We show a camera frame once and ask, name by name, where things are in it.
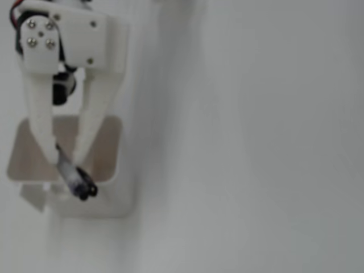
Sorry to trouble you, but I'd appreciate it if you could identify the small grey black cylinder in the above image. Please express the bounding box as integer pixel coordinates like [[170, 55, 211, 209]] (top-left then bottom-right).
[[55, 143, 99, 201]]

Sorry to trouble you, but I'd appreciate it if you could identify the white plastic pen holder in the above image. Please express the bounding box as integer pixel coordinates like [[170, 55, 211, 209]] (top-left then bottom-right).
[[6, 115, 134, 220]]

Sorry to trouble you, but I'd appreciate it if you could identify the red white black servo wire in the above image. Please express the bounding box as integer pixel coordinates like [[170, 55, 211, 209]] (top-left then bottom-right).
[[9, 0, 27, 29]]

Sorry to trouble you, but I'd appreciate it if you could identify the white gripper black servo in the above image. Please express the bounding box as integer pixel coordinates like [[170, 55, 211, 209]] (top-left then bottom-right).
[[13, 2, 131, 166]]

